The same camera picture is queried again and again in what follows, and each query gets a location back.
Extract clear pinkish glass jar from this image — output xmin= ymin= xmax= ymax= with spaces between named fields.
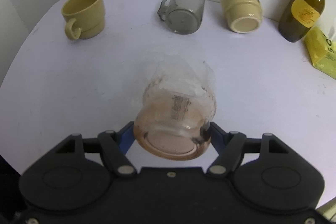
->
xmin=133 ymin=55 xmax=217 ymax=161

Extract grey translucent measuring cup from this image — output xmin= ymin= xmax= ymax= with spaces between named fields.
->
xmin=157 ymin=0 xmax=205 ymax=35

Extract cream ceramic cup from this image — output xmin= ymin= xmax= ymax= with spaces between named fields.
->
xmin=220 ymin=0 xmax=263 ymax=34

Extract yellow tissue pack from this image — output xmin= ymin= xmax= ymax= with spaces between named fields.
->
xmin=303 ymin=27 xmax=335 ymax=79

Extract green wine bottle yellow label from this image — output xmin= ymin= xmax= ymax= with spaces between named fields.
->
xmin=278 ymin=0 xmax=325 ymax=43

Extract olive yellow mug with handle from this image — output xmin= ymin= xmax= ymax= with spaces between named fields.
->
xmin=61 ymin=0 xmax=105 ymax=40

